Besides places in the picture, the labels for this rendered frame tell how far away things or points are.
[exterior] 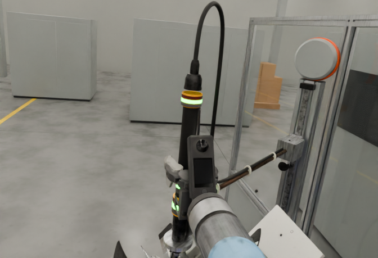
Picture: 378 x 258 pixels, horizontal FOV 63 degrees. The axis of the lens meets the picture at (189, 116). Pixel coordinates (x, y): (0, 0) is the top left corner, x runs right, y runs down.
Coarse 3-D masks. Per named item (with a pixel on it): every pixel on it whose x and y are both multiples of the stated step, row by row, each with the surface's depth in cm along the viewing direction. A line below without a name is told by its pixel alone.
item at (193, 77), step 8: (192, 64) 61; (192, 72) 61; (192, 80) 61; (200, 80) 62; (184, 88) 62; (192, 88) 61; (200, 88) 62; (176, 216) 70; (176, 224) 70; (184, 224) 71; (176, 232) 71; (184, 232) 71; (176, 240) 72
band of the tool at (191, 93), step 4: (184, 92) 65; (188, 92) 66; (192, 92) 66; (196, 92) 65; (200, 92) 65; (192, 96) 61; (196, 96) 62; (192, 100) 62; (196, 100) 62; (192, 104) 62; (196, 104) 62
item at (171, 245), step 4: (188, 224) 73; (188, 228) 73; (168, 232) 75; (188, 232) 73; (164, 236) 73; (168, 236) 73; (188, 236) 74; (164, 240) 72; (168, 240) 72; (172, 240) 72; (184, 240) 73; (188, 240) 73; (192, 240) 73; (164, 244) 72; (168, 244) 71; (172, 244) 71; (176, 244) 71; (180, 244) 71; (184, 244) 71; (188, 244) 71; (168, 248) 71; (172, 248) 70; (176, 248) 70; (180, 248) 70; (184, 248) 70; (188, 248) 71
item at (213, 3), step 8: (208, 8) 60; (200, 16) 60; (200, 24) 60; (200, 32) 60; (216, 80) 69; (216, 88) 70; (216, 96) 70; (216, 104) 71; (216, 112) 71; (272, 152) 105; (264, 160) 100; (272, 160) 106; (248, 168) 92; (232, 176) 86
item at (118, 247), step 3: (117, 243) 118; (117, 246) 117; (120, 246) 114; (117, 249) 116; (120, 249) 113; (114, 252) 118; (117, 252) 115; (120, 252) 112; (123, 252) 110; (114, 255) 117; (117, 255) 115; (120, 255) 112; (123, 255) 110
